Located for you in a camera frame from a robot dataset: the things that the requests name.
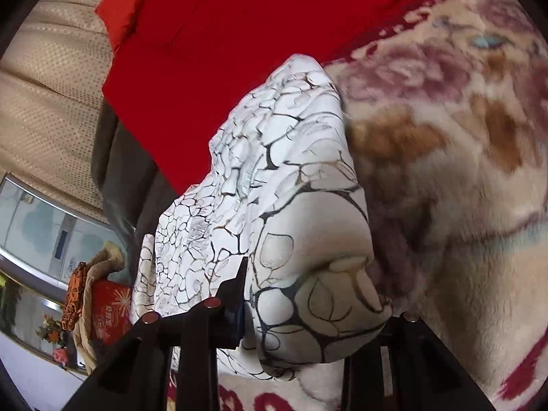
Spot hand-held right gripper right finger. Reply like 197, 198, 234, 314
342, 312, 497, 411

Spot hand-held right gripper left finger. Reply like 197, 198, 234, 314
64, 257, 249, 411

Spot white black-patterned shirt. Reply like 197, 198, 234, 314
130, 53, 392, 382

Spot red cardboard box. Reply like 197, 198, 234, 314
88, 280, 133, 347

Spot orange black patterned cloth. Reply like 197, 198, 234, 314
60, 261, 92, 331

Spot brown leather sofa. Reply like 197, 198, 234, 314
91, 98, 189, 245

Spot orange flower arrangement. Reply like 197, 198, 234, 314
36, 313, 65, 343

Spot floral red sofa mat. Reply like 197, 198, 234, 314
167, 0, 548, 411

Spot red blanket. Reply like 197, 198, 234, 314
102, 0, 454, 195

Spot beige dotted curtain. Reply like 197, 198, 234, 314
0, 0, 142, 225

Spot red pillow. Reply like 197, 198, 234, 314
95, 0, 172, 52

